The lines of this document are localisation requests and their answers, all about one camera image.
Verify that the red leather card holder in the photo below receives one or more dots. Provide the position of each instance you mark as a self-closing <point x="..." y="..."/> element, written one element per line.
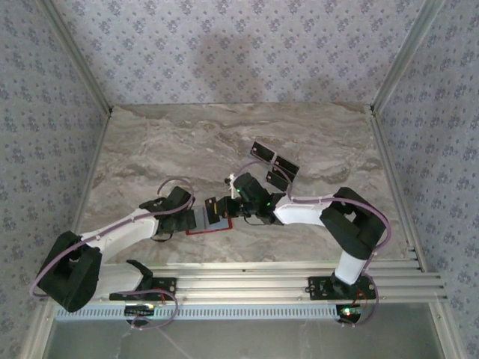
<point x="209" y="232"/>

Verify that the clear plastic card stand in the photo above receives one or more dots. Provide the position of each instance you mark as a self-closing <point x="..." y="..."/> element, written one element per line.
<point x="256" y="170"/>

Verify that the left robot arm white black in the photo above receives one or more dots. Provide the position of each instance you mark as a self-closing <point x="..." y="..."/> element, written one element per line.
<point x="119" y="235"/>

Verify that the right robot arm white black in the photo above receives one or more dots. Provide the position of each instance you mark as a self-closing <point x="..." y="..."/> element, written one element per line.
<point x="307" y="211"/>

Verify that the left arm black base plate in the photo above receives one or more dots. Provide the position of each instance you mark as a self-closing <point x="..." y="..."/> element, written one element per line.
<point x="164" y="288"/>

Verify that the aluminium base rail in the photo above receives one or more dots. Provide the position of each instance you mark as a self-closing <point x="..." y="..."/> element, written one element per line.
<point x="243" y="288"/>

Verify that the aluminium table side rail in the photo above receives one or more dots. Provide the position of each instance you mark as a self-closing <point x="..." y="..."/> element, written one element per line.
<point x="385" y="149"/>
<point x="96" y="161"/>

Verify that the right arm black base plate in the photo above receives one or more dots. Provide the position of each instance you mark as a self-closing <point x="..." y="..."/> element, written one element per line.
<point x="318" y="288"/>

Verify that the aluminium upright frame post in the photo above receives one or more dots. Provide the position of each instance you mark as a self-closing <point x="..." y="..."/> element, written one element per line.
<point x="405" y="56"/>
<point x="79" y="56"/>

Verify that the aluminium frame leg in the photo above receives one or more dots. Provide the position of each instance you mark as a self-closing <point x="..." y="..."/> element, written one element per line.
<point x="447" y="333"/>
<point x="37" y="333"/>

